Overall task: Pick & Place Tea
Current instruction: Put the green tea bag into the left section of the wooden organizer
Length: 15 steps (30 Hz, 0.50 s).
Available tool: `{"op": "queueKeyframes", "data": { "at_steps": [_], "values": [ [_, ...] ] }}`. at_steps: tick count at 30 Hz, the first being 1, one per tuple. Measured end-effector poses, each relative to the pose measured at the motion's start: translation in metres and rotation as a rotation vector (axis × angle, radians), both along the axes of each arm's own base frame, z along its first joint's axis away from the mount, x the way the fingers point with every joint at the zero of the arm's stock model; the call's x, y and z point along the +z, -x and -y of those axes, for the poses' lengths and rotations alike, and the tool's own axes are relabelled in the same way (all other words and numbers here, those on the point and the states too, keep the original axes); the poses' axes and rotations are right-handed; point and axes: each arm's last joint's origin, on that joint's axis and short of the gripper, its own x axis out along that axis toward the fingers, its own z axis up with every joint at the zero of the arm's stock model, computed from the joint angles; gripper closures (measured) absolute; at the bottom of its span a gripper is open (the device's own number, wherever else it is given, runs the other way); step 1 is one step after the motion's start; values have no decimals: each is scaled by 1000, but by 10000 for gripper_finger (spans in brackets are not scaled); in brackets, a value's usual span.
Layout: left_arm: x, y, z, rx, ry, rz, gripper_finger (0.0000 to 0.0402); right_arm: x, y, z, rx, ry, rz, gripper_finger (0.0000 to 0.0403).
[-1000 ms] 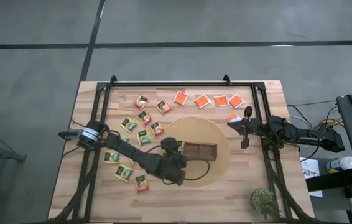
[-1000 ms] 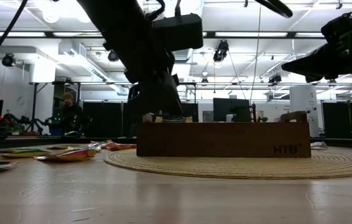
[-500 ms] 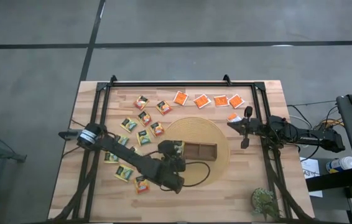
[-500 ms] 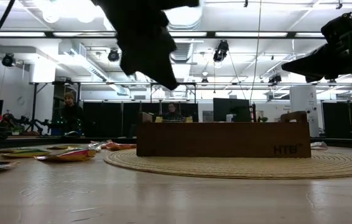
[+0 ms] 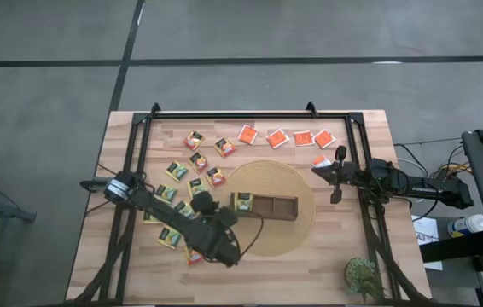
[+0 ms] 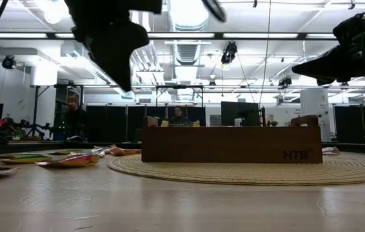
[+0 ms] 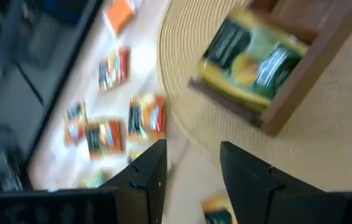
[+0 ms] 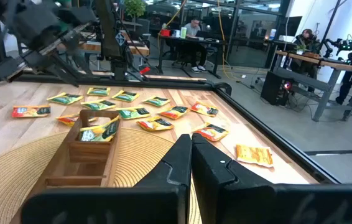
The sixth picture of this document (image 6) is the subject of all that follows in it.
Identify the black aluminium table frame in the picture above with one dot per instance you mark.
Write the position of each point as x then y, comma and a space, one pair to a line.
363, 148

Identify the white ceiling column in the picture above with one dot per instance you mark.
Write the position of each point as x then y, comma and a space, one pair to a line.
44, 72

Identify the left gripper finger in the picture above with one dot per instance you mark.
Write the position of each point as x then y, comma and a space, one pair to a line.
118, 54

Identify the black overhead crossbeam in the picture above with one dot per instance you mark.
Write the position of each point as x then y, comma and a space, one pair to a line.
266, 35

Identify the orange and white tea packet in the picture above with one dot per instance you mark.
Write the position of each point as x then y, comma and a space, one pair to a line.
331, 150

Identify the white pillar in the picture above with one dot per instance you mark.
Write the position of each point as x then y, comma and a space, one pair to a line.
315, 112

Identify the person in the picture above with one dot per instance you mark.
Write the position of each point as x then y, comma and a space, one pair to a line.
74, 117
178, 112

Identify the small black ceiling camera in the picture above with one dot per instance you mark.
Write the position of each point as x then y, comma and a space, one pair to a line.
285, 81

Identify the silver ventilation duct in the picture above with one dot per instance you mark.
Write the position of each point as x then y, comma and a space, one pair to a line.
187, 29

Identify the dark partition panels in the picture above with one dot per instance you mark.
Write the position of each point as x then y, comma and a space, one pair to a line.
114, 124
358, 124

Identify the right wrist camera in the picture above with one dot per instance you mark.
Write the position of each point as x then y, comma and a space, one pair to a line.
348, 29

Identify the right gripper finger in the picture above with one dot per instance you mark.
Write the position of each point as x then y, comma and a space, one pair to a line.
324, 66

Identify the black dome ceiling camera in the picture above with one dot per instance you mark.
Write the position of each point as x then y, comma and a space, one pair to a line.
9, 62

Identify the round woven straw placemat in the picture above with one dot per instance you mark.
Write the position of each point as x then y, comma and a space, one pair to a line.
250, 174

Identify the small potted desk plant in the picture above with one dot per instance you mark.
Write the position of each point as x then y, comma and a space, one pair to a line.
17, 133

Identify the black overhead camera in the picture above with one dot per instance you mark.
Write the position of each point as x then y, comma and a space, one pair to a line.
229, 53

